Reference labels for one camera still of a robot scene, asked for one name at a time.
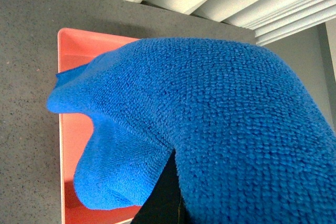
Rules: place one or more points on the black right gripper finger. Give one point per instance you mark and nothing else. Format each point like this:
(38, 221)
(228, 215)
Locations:
(165, 205)

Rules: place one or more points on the pink plastic bin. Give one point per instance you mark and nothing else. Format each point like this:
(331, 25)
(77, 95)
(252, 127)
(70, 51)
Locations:
(76, 48)

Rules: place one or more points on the blue microfiber cloth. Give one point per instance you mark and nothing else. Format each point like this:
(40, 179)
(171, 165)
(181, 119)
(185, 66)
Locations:
(250, 143)

